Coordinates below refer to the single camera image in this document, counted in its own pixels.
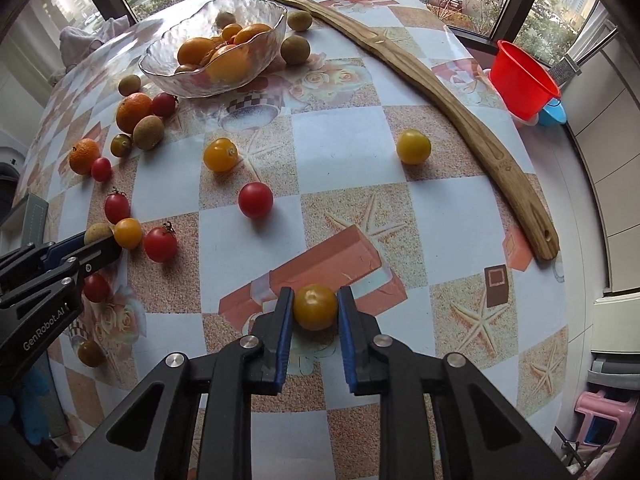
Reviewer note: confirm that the small orange mandarin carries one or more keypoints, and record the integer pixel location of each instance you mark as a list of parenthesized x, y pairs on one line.
[(82, 156)]

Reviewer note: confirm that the large orange mandarin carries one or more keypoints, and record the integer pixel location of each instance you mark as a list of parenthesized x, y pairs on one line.
[(131, 110)]

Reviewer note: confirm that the yellow tomato centre left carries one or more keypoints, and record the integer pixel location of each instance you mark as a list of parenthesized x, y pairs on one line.
[(221, 155)]

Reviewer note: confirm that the longan right of bowl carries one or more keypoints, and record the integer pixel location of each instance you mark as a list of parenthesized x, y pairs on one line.
[(295, 50)]

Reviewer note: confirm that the red tomato stem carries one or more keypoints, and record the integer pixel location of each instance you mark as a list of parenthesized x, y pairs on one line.
[(116, 206)]

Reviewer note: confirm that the dark yellow tomato low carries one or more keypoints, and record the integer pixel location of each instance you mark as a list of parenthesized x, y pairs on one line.
[(90, 354)]

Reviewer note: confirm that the pink plastic stool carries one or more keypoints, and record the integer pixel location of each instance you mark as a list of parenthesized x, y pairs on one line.
[(606, 415)]

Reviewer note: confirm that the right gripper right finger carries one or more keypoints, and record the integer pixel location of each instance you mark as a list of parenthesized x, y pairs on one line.
[(428, 401)]

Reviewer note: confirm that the red tomato near small mandarin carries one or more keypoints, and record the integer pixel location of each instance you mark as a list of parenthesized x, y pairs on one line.
[(101, 170)]

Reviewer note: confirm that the red tomato beside mandarin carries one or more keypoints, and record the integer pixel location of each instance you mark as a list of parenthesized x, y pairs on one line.
[(163, 105)]

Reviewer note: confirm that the clear glass fruit bowl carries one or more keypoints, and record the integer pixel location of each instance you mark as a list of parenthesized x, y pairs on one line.
[(160, 58)]

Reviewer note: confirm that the red cherry tomato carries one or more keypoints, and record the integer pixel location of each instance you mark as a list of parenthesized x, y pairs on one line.
[(255, 200)]

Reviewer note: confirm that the brown longan near mandarin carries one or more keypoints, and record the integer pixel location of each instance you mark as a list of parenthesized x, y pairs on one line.
[(148, 133)]

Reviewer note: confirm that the red tomato with stem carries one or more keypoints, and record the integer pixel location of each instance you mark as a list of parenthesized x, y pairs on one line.
[(160, 244)]

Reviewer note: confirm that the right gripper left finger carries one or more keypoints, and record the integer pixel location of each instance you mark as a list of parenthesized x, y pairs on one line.
[(150, 434)]

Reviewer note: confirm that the yellow tomato right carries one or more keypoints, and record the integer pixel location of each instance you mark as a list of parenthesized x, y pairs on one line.
[(413, 147)]

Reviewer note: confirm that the blue plastic scoop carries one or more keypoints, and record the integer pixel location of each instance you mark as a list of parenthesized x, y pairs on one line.
[(552, 114)]

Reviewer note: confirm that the oranges in bowl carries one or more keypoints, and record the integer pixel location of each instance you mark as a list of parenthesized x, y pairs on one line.
[(225, 58)]

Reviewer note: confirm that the red plastic bucket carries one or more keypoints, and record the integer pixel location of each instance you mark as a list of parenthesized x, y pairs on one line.
[(524, 85)]

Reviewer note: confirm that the white cloth on chair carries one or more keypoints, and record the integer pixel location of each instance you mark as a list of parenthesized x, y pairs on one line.
[(76, 44)]

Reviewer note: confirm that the orange yellow cherry tomato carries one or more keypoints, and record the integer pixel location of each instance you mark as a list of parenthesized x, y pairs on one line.
[(128, 233)]

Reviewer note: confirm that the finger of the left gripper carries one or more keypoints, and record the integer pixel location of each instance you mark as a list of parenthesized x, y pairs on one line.
[(32, 268)]

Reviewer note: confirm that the longan behind bowl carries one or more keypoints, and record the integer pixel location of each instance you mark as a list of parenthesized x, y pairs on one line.
[(299, 21)]

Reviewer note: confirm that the red tomato low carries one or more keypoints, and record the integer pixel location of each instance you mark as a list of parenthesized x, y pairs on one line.
[(96, 288)]

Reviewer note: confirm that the long wooden stick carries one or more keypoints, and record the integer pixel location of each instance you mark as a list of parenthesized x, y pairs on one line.
[(493, 156)]

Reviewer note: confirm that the greenish yellow tomato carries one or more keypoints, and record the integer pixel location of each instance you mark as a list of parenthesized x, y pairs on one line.
[(121, 145)]

